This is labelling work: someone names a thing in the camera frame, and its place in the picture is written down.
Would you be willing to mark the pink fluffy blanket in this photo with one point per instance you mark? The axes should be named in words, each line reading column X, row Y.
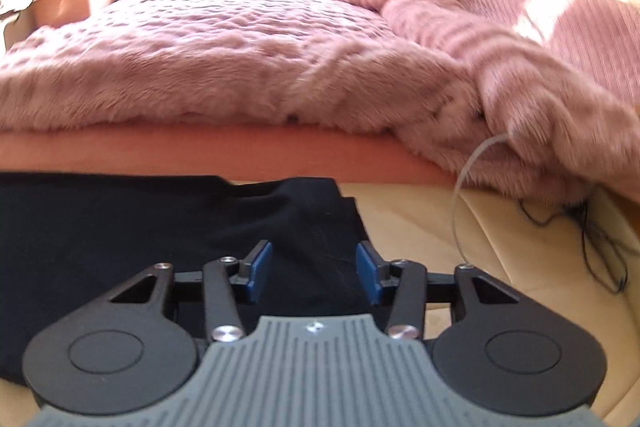
column 440, row 78

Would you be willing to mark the salmon pink bed sheet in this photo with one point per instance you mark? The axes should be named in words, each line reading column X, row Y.
column 239, row 153

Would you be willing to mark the pink quilted headboard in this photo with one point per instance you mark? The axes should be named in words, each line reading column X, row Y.
column 600, row 38

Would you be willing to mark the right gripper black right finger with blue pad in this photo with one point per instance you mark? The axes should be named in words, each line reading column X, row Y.
column 503, row 351

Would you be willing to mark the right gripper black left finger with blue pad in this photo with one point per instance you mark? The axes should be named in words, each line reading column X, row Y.
column 141, row 341

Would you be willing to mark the black pants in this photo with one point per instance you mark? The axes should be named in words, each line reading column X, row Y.
column 67, row 239

